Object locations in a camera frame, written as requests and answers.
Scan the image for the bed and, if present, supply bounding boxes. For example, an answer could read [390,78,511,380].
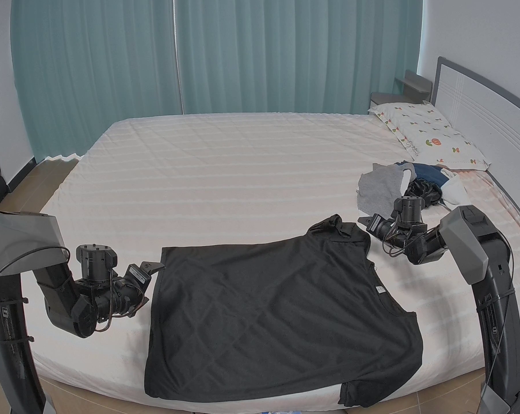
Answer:
[24,55,520,411]

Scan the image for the white printed pillow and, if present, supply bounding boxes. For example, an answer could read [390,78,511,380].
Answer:
[368,102,491,171]

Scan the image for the blue-green curtain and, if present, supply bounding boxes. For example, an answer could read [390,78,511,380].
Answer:
[174,0,424,115]
[10,0,185,163]

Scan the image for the grey white-trimmed garment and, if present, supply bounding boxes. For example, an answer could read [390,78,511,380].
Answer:
[357,163,416,216]

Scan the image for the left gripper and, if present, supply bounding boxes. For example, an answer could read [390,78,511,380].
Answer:
[111,260,167,318]

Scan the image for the grey bedside table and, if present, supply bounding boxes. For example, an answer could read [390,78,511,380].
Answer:
[370,69,433,107]

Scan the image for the white garment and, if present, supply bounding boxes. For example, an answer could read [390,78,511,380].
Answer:
[439,173,470,212]

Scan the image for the dark blue garment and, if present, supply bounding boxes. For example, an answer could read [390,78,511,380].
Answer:
[394,161,450,186]

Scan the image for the black T-shirt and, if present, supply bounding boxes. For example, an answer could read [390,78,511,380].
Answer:
[143,215,424,409]

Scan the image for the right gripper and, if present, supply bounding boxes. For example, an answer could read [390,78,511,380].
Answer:
[357,213,403,247]

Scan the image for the black garment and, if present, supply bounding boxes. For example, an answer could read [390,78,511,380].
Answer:
[404,179,443,208]

